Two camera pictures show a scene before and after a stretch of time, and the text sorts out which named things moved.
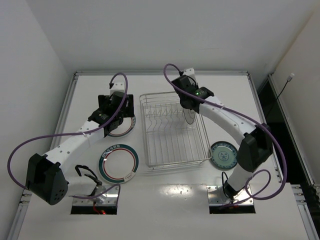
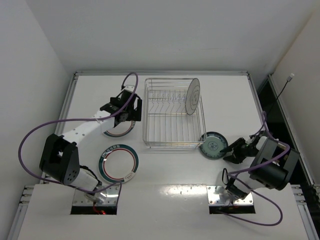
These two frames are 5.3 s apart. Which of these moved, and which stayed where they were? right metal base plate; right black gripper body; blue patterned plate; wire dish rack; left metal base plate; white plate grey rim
Moved: right black gripper body; white plate grey rim; wire dish rack; blue patterned plate
Stayed: right metal base plate; left metal base plate
